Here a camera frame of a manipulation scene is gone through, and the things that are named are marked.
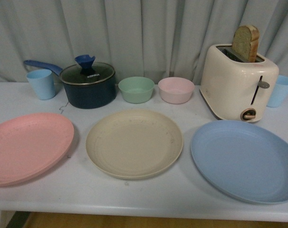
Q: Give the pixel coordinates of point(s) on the blue plate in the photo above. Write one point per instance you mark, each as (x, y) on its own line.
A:
(242, 160)

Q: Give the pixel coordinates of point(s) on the pink plate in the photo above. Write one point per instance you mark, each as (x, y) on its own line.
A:
(32, 144)

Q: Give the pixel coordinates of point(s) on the green bowl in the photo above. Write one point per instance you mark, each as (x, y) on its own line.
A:
(136, 90)

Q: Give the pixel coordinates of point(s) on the beige plate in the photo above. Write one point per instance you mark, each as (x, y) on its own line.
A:
(134, 144)

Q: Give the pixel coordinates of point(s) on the pink bowl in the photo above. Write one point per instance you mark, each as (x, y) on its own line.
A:
(176, 90)

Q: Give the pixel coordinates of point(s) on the dark blue saucepan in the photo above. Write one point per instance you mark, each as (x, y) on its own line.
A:
(83, 96)

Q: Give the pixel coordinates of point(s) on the glass pot lid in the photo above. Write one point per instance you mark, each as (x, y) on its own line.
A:
(86, 71)

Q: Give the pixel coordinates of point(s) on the grey curtain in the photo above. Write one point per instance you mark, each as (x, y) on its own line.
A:
(151, 38)

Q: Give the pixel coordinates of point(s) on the cream toaster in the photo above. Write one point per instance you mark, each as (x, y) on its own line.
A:
(234, 89)

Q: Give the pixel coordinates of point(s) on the light blue cup left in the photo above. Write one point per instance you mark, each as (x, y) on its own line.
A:
(42, 83)

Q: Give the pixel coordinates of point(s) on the light blue cup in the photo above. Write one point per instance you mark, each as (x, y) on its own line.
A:
(42, 83)
(279, 93)

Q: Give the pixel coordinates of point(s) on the bread slice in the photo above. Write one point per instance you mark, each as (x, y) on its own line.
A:
(246, 41)

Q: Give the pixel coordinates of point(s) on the light blue cup right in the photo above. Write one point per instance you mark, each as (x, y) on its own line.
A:
(279, 93)

